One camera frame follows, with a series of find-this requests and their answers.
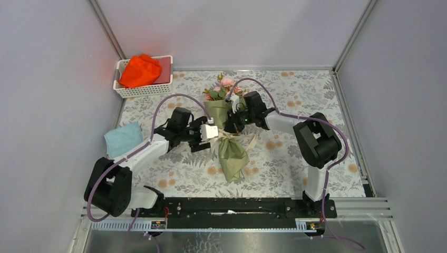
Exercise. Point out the olive green wrapping paper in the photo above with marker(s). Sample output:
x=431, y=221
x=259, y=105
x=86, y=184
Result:
x=231, y=154

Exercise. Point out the white perforated plastic basket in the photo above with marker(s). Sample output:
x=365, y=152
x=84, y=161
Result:
x=153, y=89

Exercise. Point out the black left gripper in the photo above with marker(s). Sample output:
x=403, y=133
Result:
x=197, y=124

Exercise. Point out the cream ribbon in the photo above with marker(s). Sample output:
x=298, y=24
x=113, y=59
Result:
x=250, y=138

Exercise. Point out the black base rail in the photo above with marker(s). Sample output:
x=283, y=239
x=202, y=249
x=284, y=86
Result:
x=237, y=213

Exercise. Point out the orange cloth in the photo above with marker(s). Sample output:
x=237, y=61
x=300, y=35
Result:
x=140, y=71

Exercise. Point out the pink fake flower bunch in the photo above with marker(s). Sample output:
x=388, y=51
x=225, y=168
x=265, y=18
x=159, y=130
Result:
x=221, y=89

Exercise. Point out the light blue towel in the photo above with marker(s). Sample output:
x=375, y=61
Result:
x=123, y=139

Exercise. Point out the dark red cloth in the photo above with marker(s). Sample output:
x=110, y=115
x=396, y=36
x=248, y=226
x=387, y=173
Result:
x=165, y=63

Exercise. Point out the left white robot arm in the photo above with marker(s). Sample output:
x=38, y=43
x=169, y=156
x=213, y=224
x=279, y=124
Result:
x=110, y=186

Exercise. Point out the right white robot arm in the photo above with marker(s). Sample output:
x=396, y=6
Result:
x=316, y=140

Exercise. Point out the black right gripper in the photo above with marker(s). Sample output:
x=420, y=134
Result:
x=232, y=126

